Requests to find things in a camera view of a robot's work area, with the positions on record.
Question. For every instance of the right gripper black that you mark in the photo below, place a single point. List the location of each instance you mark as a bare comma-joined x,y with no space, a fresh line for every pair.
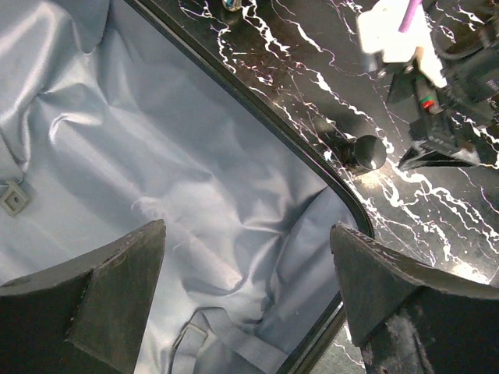
470,73

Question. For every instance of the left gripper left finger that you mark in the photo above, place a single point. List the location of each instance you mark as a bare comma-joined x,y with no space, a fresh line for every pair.
86,315

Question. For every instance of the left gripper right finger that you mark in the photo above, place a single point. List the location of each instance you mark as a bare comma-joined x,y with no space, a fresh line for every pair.
408,317

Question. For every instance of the blue fish-print suitcase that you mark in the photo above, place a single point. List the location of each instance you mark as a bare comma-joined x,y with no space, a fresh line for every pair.
107,126

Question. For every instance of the black marble pattern mat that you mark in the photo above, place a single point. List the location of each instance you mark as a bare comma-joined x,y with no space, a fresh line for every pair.
296,66

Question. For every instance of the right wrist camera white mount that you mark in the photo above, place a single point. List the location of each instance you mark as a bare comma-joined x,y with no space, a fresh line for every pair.
398,30

